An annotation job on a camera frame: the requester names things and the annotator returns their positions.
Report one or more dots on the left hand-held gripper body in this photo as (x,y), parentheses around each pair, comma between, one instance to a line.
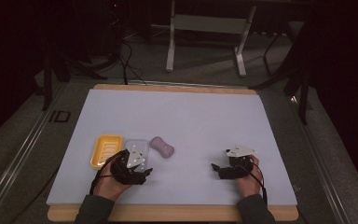
(133,157)

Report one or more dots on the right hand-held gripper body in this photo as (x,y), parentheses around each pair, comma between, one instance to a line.
(239,165)

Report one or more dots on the clear plastic soap dish lid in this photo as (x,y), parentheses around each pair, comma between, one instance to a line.
(144,146)

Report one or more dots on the person's right hand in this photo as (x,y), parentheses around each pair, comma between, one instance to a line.
(251,185)

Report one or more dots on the person's left hand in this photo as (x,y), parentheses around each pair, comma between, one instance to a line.
(108,186)

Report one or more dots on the pink soap bar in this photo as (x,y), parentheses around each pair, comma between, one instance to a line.
(162,146)

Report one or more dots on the yellow soap dish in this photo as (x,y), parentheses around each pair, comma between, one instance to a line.
(105,151)

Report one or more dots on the pale lavender table mat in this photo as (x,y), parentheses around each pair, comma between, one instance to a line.
(192,124)

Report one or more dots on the black stand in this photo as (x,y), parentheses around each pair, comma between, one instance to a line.
(303,93)
(48,77)

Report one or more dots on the white metal stand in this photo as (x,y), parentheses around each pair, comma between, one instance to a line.
(211,24)

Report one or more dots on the aluminium rail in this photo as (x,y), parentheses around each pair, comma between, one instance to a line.
(323,174)
(15,158)

